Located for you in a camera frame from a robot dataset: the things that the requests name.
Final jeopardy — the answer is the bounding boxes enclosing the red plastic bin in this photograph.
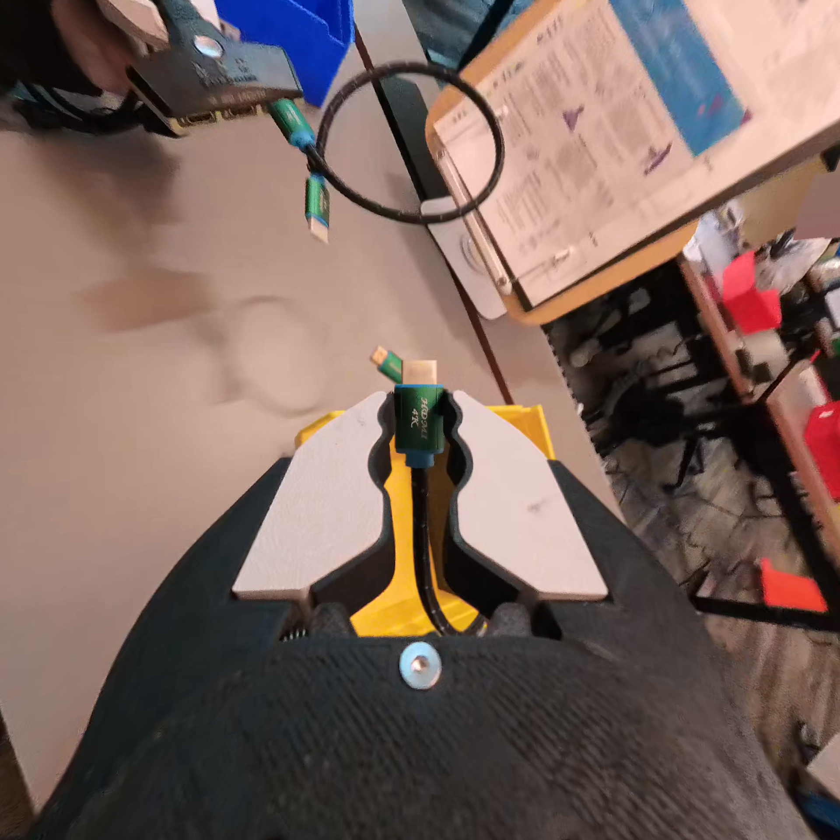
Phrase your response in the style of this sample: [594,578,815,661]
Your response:
[722,251,783,333]
[806,402,840,501]
[760,558,829,614]

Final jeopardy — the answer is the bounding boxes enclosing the blue plastic bin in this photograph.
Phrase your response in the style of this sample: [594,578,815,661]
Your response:
[215,0,355,109]

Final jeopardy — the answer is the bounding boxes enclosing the yellow plastic bin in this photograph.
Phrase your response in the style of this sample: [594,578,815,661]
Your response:
[294,406,557,637]

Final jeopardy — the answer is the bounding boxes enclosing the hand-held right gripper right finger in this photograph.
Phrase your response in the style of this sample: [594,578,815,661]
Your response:
[445,390,611,621]

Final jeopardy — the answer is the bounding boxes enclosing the wooden office table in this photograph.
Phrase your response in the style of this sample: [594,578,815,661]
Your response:
[679,252,840,631]

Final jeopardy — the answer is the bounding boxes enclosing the black desk cable cover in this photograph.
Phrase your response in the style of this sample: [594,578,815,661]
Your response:
[379,71,454,204]

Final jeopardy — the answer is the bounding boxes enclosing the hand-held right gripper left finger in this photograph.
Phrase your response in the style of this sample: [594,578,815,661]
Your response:
[231,391,396,618]

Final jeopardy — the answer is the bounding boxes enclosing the green-plug braided cable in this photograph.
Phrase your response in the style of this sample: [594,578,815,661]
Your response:
[369,346,490,637]
[268,61,506,245]

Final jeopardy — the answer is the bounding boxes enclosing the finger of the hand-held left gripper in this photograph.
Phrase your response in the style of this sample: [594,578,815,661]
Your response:
[98,0,227,60]

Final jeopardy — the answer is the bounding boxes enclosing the person's left hand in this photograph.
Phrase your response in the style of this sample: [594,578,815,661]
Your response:
[51,0,148,94]

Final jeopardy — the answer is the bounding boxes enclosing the wooden document stand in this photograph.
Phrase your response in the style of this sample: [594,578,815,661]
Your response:
[420,0,840,327]

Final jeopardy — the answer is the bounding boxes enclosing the printed instruction sheet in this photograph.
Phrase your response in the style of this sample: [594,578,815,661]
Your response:
[433,0,840,306]

